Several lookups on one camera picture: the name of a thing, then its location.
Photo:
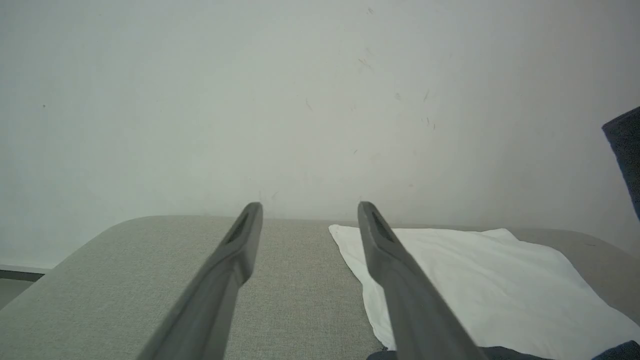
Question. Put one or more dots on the grey fabric sofa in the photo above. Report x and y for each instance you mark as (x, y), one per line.
(125, 280)

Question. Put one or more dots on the white and black raglan shirt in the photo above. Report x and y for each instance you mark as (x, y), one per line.
(475, 280)

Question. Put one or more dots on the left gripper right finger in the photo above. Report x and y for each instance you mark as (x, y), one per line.
(410, 300)

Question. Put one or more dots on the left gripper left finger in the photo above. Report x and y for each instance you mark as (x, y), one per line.
(215, 295)

